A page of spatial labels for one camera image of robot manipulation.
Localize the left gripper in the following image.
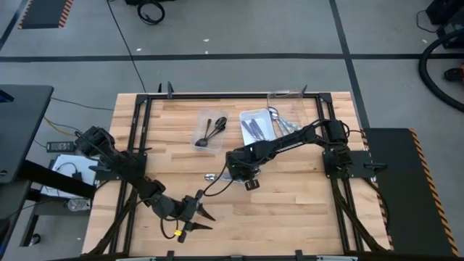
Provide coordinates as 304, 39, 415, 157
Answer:
173, 190, 217, 243

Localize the plain silver spoon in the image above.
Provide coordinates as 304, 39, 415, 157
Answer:
268, 106, 291, 133

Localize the frosted translucent plastic bin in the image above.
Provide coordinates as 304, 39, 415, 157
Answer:
191, 109, 230, 155

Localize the clear plastic bin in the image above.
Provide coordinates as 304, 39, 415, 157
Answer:
267, 89, 310, 132

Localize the clear plastic bottle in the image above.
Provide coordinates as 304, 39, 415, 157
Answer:
67, 198, 91, 212

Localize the white paper box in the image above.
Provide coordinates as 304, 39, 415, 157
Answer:
41, 154, 99, 199

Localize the large black hazard mat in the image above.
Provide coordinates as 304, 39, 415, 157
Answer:
362, 127, 460, 257

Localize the black desk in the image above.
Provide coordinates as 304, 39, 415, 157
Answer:
0, 83, 55, 185

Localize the orange black tool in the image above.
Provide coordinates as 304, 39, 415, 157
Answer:
444, 64, 464, 83

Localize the small black hazard mat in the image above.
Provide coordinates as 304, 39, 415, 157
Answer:
17, 0, 75, 30

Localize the black equipment case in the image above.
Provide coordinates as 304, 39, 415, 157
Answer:
426, 0, 464, 50

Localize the black camera cable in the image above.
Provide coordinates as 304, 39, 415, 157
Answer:
202, 159, 235, 199

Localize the black cable yellow tag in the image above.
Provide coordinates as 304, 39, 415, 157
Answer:
159, 216, 182, 240

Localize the black aluminium table frame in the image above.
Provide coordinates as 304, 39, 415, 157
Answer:
82, 92, 392, 261

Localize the white aluminium bracket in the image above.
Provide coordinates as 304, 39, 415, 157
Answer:
316, 255, 359, 261

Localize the coiled black cable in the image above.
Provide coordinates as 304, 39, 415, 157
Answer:
136, 0, 166, 25

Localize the black floor cable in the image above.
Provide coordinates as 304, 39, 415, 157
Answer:
106, 0, 147, 94

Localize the thick black hose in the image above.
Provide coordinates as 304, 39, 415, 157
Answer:
418, 28, 464, 113

